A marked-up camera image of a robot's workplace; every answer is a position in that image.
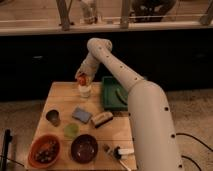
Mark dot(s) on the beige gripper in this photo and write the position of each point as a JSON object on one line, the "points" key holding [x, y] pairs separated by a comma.
{"points": [[88, 72]]}

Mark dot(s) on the red apple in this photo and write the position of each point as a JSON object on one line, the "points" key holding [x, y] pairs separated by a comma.
{"points": [[82, 80]]}

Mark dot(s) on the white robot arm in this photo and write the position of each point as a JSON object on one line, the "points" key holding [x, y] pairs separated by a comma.
{"points": [[155, 143]]}

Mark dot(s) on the white paper cup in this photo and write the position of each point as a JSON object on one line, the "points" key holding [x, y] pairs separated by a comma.
{"points": [[84, 90]]}

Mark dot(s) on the dark metal cup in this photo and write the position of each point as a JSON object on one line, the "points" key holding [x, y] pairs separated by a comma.
{"points": [[53, 117]]}

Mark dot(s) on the small green cup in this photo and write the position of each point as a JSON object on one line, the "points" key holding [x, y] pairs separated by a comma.
{"points": [[71, 130]]}

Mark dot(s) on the green plastic tray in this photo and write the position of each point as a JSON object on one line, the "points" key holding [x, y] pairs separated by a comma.
{"points": [[108, 95]]}

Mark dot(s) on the green pepper in tray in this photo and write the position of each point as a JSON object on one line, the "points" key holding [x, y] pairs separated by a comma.
{"points": [[120, 97]]}

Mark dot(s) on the blue sponge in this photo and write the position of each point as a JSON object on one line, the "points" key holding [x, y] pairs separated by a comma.
{"points": [[81, 115]]}

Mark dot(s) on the dark maroon bowl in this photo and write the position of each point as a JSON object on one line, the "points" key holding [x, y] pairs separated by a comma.
{"points": [[84, 149]]}

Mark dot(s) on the orange bowl with beans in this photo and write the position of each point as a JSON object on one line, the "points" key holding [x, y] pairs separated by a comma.
{"points": [[44, 152]]}

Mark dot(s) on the metal fork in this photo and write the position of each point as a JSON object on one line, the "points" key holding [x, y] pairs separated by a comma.
{"points": [[109, 151]]}

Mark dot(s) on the black stand at left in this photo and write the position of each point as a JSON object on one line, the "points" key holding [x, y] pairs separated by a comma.
{"points": [[4, 154]]}

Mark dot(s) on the white handled brush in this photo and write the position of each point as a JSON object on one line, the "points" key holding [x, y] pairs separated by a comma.
{"points": [[123, 153]]}

